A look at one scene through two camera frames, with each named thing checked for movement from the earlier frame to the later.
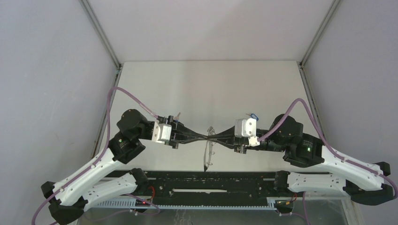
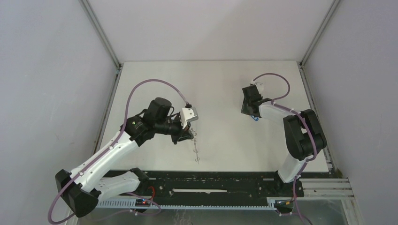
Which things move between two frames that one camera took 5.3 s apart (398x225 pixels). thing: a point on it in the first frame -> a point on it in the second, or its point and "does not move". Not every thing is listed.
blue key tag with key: [253, 116] does not move
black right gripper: [239, 146] -> [244, 109]
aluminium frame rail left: [97, 25] does not move
